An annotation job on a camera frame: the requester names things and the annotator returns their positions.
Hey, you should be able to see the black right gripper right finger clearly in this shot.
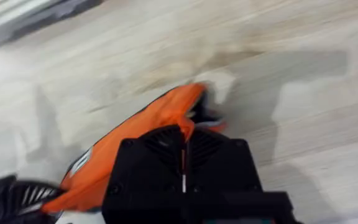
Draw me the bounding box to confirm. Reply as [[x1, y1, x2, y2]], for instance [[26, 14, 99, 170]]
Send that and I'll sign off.
[[185, 128, 264, 224]]

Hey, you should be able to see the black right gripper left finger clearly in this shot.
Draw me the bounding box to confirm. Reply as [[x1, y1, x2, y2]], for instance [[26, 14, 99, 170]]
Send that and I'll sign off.
[[101, 124, 186, 224]]

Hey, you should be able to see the orange soft zip bag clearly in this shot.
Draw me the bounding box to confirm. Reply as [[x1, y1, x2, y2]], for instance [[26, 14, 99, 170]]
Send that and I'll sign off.
[[41, 82, 228, 214]]

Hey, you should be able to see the dark grey bar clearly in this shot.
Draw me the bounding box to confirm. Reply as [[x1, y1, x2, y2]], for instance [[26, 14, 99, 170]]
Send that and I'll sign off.
[[0, 0, 104, 48]]

